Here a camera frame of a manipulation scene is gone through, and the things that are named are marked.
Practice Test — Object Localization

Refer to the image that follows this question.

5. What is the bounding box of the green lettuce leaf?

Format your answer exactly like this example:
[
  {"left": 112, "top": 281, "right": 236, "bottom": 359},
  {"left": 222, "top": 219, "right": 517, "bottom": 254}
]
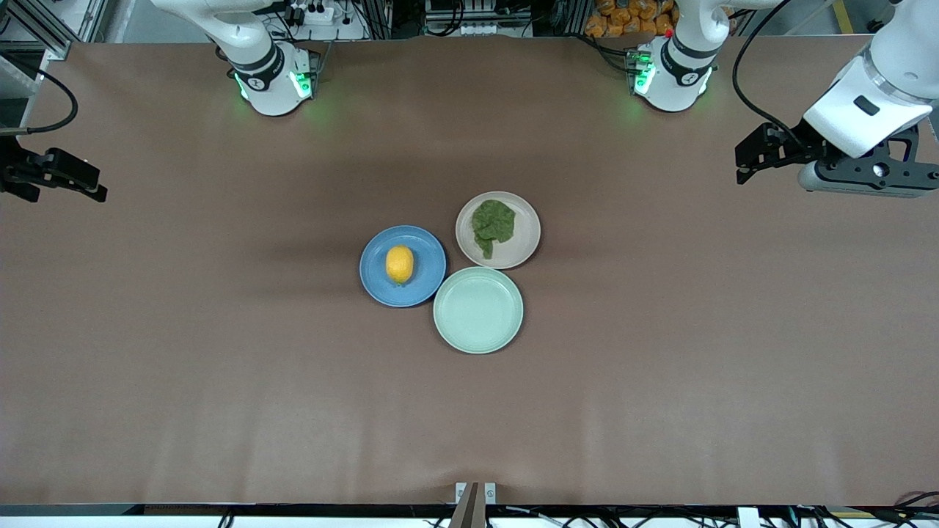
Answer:
[{"left": 471, "top": 199, "right": 517, "bottom": 260}]

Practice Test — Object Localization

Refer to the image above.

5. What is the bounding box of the yellow lemon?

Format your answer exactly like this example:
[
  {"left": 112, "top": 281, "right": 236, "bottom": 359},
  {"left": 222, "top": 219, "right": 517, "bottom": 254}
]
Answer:
[{"left": 385, "top": 245, "right": 415, "bottom": 285}]

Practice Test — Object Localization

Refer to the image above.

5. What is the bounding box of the bag of orange items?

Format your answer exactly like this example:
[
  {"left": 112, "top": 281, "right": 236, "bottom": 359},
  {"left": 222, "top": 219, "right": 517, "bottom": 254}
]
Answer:
[{"left": 585, "top": 0, "right": 679, "bottom": 40}]

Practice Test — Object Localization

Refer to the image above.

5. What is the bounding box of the beige plate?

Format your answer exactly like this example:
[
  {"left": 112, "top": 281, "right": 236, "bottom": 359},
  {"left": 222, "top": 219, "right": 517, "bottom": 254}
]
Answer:
[{"left": 455, "top": 191, "right": 542, "bottom": 271}]

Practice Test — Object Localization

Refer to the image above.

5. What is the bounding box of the white power strip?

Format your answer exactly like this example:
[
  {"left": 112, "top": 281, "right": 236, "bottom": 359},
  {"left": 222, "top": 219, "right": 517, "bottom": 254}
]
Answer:
[{"left": 282, "top": 0, "right": 336, "bottom": 27}]

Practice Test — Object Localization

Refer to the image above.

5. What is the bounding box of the white electronics box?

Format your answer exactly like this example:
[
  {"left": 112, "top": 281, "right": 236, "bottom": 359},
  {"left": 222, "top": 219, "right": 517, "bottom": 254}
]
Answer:
[{"left": 425, "top": 0, "right": 534, "bottom": 37}]

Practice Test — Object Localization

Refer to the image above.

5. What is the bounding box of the light green plate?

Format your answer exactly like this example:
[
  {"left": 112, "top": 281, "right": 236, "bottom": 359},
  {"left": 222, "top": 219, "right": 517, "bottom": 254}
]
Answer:
[{"left": 432, "top": 265, "right": 525, "bottom": 355}]

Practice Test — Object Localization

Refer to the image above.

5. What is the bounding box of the blue plate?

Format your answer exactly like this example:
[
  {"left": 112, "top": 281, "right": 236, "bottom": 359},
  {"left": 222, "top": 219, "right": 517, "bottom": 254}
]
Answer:
[{"left": 359, "top": 224, "right": 447, "bottom": 308}]

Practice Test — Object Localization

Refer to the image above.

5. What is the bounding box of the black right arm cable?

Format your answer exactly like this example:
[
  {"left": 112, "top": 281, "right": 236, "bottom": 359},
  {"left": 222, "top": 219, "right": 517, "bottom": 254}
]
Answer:
[{"left": 0, "top": 55, "right": 80, "bottom": 136}]

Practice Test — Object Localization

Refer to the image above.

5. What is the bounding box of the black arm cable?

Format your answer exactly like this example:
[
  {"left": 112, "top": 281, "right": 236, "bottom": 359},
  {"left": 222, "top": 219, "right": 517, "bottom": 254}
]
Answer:
[
  {"left": 0, "top": 55, "right": 80, "bottom": 136},
  {"left": 731, "top": 0, "right": 804, "bottom": 146}
]

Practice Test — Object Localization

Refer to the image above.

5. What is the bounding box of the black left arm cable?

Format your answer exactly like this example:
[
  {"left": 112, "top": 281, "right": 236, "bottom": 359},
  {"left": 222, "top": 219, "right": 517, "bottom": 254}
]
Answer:
[{"left": 731, "top": 0, "right": 804, "bottom": 146}]

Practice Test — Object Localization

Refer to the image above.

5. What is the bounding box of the aluminium frame profile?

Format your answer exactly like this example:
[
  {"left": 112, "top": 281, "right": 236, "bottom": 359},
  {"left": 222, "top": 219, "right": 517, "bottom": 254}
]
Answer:
[{"left": 0, "top": 0, "right": 109, "bottom": 61}]

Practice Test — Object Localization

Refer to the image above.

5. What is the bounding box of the metal table edge bracket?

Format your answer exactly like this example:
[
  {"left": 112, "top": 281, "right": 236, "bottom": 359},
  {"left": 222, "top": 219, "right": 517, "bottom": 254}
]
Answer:
[{"left": 449, "top": 482, "right": 498, "bottom": 528}]

